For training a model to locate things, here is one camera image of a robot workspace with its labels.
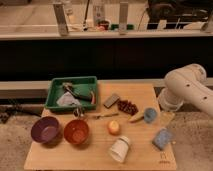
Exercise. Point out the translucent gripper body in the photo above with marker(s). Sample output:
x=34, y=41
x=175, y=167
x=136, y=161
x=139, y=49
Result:
x=167, y=117

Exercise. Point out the yellow banana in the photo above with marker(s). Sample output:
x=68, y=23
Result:
x=136, y=117

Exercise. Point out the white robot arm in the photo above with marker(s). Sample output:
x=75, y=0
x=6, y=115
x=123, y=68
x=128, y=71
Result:
x=186, y=84

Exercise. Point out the red bowl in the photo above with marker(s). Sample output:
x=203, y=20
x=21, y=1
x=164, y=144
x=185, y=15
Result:
x=76, y=132

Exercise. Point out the purple bowl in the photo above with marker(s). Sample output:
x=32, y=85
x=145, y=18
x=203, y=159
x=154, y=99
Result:
x=45, y=129

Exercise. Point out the blue cup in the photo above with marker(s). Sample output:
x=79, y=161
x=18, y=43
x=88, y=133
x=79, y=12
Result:
x=150, y=115

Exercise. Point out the blue sponge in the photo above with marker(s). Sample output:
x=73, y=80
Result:
x=162, y=138

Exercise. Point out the red grapes bunch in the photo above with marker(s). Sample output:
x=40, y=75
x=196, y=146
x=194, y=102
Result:
x=127, y=107

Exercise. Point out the yellow red apple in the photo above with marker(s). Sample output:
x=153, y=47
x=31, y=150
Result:
x=113, y=127

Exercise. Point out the grey rectangular block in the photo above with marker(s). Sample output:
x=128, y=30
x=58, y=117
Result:
x=111, y=100

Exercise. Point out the white cup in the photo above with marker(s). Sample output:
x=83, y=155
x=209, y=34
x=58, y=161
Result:
x=119, y=150

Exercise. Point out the metal fork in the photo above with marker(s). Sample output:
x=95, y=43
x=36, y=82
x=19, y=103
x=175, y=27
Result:
x=105, y=115

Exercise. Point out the small dark metal object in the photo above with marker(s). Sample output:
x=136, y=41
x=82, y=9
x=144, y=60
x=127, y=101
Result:
x=78, y=112

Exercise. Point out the green plastic tray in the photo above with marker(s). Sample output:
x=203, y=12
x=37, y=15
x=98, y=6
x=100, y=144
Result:
x=56, y=91

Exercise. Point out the grey cloth in tray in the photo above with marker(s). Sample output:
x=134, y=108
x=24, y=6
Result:
x=67, y=99

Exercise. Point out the dark green tool in tray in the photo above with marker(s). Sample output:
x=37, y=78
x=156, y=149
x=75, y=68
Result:
x=80, y=92

